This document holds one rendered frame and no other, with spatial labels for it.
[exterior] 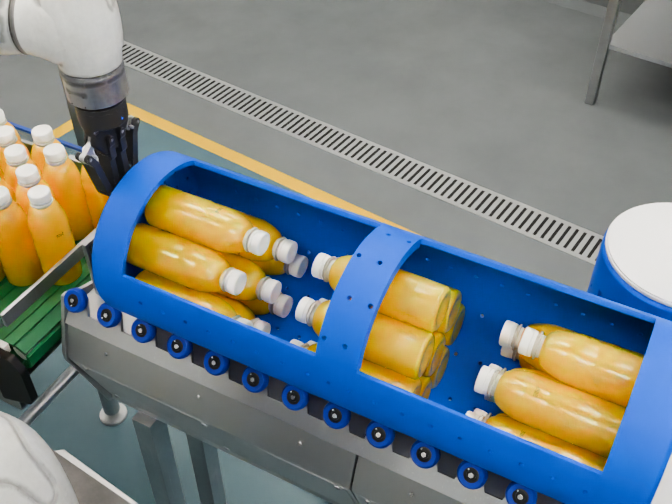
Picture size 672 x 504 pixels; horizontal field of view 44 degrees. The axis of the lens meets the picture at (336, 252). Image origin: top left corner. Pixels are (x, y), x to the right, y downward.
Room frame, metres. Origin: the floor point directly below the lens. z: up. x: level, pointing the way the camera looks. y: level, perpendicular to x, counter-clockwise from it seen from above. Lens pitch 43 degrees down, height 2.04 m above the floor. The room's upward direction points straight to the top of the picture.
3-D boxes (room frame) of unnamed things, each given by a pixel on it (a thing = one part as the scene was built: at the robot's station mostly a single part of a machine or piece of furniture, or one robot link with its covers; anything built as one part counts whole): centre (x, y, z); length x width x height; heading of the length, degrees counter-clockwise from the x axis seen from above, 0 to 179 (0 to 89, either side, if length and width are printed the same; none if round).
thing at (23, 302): (1.14, 0.48, 0.96); 0.40 x 0.01 x 0.03; 152
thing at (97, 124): (1.05, 0.35, 1.32); 0.08 x 0.07 x 0.09; 152
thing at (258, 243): (0.96, 0.12, 1.16); 0.04 x 0.02 x 0.04; 152
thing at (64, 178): (1.27, 0.53, 0.99); 0.07 x 0.07 x 0.19
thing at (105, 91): (1.05, 0.35, 1.39); 0.09 x 0.09 x 0.06
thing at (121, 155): (1.06, 0.34, 1.25); 0.04 x 0.01 x 0.11; 62
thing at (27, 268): (1.15, 0.60, 0.99); 0.07 x 0.07 x 0.19
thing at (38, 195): (1.15, 0.53, 1.10); 0.04 x 0.04 x 0.02
